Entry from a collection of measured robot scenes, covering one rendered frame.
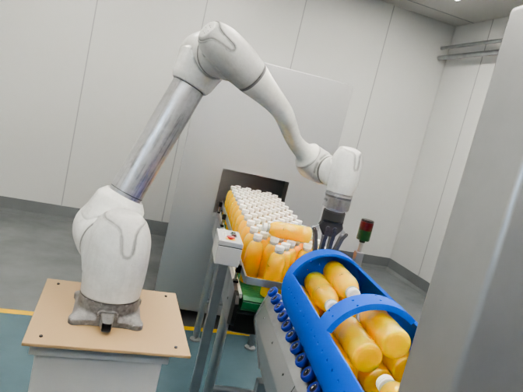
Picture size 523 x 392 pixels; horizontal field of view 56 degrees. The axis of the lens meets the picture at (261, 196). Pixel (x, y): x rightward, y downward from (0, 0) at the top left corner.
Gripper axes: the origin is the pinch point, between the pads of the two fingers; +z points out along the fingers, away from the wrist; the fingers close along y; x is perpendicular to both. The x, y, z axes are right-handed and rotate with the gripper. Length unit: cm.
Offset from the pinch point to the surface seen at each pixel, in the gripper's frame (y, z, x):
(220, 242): 31.3, 6.9, -33.5
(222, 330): 18, 55, -59
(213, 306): 27, 37, -41
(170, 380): 33, 116, -113
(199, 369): 27, 66, -41
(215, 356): 19, 69, -59
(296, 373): 9.5, 23.4, 30.6
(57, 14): 210, -104, -414
